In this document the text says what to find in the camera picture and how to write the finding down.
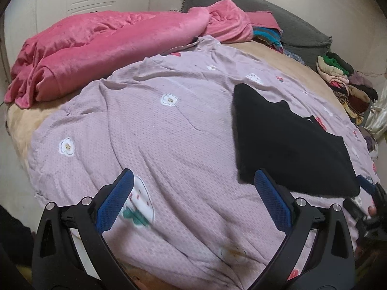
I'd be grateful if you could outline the black printed small garment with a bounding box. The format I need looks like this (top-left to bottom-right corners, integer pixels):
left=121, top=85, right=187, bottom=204
left=233, top=84, right=360, bottom=198

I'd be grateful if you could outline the pink velvet quilt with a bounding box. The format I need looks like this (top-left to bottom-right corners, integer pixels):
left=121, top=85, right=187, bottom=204
left=4, top=0, right=253, bottom=109

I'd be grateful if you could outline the floral basket with clothes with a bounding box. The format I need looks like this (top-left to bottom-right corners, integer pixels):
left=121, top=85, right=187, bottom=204
left=365, top=136, right=379, bottom=159

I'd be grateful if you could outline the right hand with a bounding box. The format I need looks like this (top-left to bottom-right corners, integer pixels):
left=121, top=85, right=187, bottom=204
left=365, top=205, right=377, bottom=222

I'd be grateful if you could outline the white wardrobe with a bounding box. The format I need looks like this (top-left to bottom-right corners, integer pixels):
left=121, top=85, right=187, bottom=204
left=0, top=0, right=155, bottom=70

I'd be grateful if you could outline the lilac strawberry print blanket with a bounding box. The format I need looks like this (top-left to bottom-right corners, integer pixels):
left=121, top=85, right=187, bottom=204
left=27, top=35, right=379, bottom=290

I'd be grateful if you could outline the striped teal folded cloth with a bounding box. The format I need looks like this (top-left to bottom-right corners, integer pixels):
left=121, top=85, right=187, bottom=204
left=253, top=26, right=283, bottom=53

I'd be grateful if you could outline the cream satin curtain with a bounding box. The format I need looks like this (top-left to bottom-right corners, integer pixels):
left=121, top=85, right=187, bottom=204
left=364, top=75, right=386, bottom=139

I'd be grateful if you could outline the grey headboard cushion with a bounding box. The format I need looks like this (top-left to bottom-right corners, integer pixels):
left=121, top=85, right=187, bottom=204
left=181, top=0, right=332, bottom=70

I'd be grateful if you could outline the pile of folded clothes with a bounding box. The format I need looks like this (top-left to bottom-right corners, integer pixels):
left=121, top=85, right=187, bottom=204
left=316, top=52, right=379, bottom=126

